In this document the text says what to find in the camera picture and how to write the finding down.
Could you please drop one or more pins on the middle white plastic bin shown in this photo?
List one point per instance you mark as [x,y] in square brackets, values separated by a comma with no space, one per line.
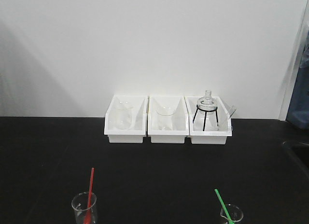
[167,129]

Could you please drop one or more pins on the round glass flask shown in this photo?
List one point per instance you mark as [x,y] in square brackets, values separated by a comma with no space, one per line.
[207,100]

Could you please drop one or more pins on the right white plastic bin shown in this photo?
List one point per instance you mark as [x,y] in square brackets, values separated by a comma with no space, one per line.
[211,135]

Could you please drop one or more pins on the tall glass beaker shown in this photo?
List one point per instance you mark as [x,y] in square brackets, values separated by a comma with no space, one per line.
[79,205]

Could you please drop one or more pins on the red plastic spoon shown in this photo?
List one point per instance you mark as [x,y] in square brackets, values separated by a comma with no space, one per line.
[87,218]

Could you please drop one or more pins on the black wire tripod stand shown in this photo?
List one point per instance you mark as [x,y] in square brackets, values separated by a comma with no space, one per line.
[200,116]

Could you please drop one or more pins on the left white plastic bin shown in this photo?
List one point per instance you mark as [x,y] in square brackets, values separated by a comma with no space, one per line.
[139,129]

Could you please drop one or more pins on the small glass beaker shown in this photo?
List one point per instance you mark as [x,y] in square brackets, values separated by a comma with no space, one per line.
[232,214]

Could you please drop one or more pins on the glass beaker in left bin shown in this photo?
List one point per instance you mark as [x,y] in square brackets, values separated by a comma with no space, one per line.
[123,115]

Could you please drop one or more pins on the glass test tube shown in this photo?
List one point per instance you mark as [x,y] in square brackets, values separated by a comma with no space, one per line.
[227,116]

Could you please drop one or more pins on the green plastic spoon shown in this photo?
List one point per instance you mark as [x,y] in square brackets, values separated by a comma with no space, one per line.
[223,204]

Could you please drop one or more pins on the white plastic bin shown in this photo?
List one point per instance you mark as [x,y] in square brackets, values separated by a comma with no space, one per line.
[167,129]
[211,135]
[139,129]

